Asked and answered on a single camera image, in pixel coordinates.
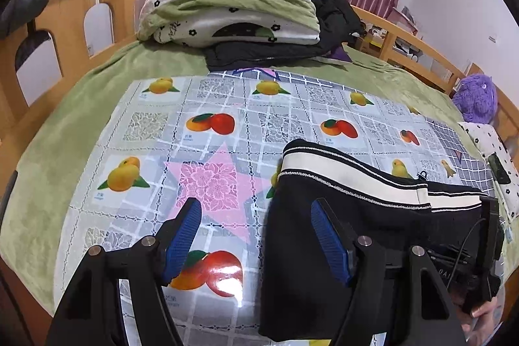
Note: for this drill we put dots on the wooden bed frame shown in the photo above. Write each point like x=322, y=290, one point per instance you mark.
x=93, y=42

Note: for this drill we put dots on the purple plush toy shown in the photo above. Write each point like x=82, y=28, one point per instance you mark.
x=476, y=98

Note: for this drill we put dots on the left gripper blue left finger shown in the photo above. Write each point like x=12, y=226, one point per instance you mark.
x=161, y=258

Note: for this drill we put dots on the grey checked bed sheet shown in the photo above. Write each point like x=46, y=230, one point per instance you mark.
x=385, y=134

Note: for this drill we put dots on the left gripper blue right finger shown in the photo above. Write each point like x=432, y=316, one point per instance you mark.
x=357, y=262

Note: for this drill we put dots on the white spotted pillow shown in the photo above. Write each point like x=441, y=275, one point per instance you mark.
x=489, y=144

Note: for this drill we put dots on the black folded garment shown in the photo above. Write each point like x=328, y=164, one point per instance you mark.
x=338, y=23

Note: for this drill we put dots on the green bed blanket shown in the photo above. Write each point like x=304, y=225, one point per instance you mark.
x=361, y=72

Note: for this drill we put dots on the person's right hand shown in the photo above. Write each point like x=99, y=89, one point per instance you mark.
x=481, y=322

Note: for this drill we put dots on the black pants with white stripes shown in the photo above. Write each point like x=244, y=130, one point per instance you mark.
x=300, y=299

